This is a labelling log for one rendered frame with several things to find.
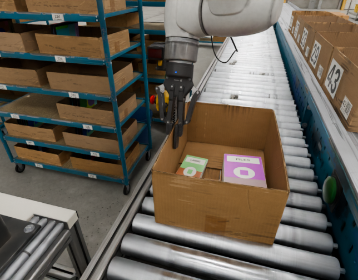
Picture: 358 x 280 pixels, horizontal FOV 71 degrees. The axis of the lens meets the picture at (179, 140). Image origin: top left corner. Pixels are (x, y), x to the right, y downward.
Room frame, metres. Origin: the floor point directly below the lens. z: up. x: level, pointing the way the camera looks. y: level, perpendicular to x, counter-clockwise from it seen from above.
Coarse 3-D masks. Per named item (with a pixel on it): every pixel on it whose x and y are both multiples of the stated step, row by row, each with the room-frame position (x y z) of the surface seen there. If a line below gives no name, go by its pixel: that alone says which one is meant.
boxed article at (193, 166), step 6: (186, 156) 0.68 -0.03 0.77; (192, 156) 0.68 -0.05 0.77; (186, 162) 0.65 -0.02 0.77; (192, 162) 0.65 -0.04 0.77; (198, 162) 0.65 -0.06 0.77; (204, 162) 0.65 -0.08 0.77; (180, 168) 0.61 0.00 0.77; (186, 168) 0.61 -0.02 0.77; (192, 168) 0.61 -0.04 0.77; (198, 168) 0.61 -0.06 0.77; (204, 168) 0.62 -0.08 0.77; (186, 174) 0.58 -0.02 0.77; (192, 174) 0.58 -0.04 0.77; (198, 174) 0.58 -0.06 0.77
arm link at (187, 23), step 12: (168, 0) 0.70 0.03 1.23; (180, 0) 0.67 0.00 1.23; (192, 0) 0.66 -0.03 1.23; (168, 12) 0.69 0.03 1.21; (180, 12) 0.66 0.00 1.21; (192, 12) 0.65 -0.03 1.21; (168, 24) 0.68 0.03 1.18; (180, 24) 0.66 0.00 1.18; (192, 24) 0.65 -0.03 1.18; (168, 36) 0.68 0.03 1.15; (180, 36) 0.66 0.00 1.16; (192, 36) 0.67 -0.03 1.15; (204, 36) 0.67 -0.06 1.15
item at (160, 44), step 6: (156, 42) 0.92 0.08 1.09; (162, 42) 0.93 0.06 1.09; (150, 48) 0.87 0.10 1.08; (156, 48) 0.86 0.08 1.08; (162, 48) 0.86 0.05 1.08; (150, 54) 0.87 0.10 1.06; (156, 54) 0.86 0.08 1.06; (162, 54) 0.86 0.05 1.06; (162, 60) 0.86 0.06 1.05; (162, 66) 0.91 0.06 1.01
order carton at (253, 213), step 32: (192, 128) 0.79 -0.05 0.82; (224, 128) 0.77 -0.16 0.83; (256, 128) 0.74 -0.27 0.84; (160, 160) 0.48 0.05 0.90; (160, 192) 0.42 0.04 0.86; (192, 192) 0.40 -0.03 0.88; (224, 192) 0.39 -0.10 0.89; (256, 192) 0.37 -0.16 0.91; (288, 192) 0.36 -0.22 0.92; (192, 224) 0.40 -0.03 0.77; (224, 224) 0.38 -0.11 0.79; (256, 224) 0.37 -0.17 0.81
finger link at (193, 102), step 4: (196, 92) 0.64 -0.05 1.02; (192, 96) 0.63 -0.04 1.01; (196, 96) 0.63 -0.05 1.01; (192, 100) 0.63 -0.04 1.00; (196, 100) 0.64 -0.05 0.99; (192, 104) 0.62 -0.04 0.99; (188, 108) 0.62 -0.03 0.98; (192, 108) 0.62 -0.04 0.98; (188, 112) 0.62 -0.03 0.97; (192, 112) 0.63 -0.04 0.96; (188, 116) 0.61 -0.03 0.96; (188, 120) 0.61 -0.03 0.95
